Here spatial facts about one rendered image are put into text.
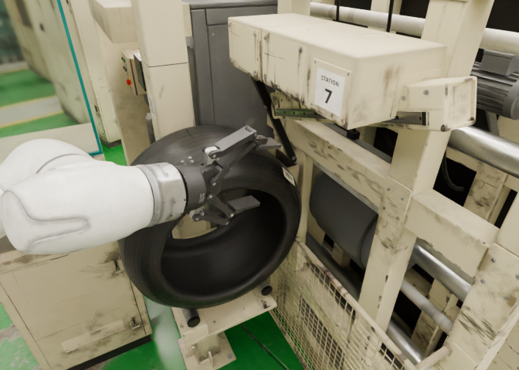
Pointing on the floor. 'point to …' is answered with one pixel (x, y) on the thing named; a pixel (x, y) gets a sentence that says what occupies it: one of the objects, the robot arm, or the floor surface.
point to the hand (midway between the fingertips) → (261, 173)
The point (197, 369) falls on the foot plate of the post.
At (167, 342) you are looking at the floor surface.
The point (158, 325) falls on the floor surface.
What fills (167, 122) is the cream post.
